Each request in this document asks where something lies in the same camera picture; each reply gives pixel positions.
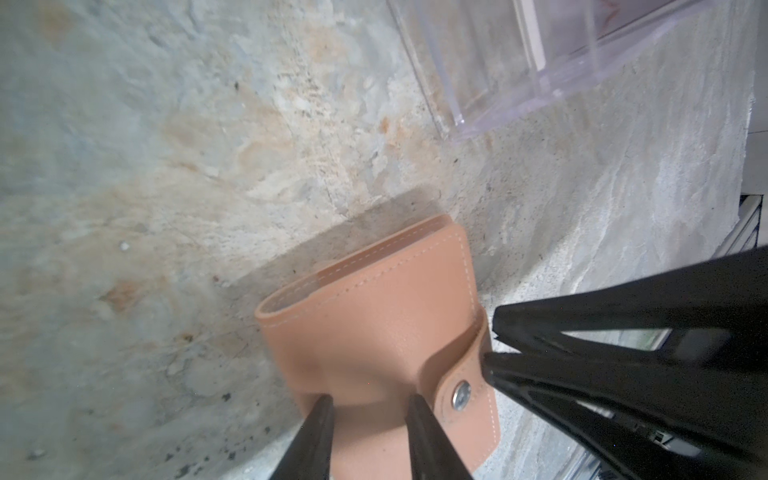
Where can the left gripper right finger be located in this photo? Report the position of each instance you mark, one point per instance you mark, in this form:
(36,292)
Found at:
(432,455)

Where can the clear acrylic card stand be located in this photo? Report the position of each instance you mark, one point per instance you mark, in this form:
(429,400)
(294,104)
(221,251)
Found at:
(475,69)

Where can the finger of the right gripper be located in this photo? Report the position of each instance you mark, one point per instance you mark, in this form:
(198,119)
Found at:
(645,421)
(722,303)

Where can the aluminium mounting rail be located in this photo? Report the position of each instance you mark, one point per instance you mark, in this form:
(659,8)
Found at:
(750,232)

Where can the white floral VIP card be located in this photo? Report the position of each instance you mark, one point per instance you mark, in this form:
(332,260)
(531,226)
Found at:
(557,29)

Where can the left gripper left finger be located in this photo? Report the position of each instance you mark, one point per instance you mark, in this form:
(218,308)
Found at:
(309,454)

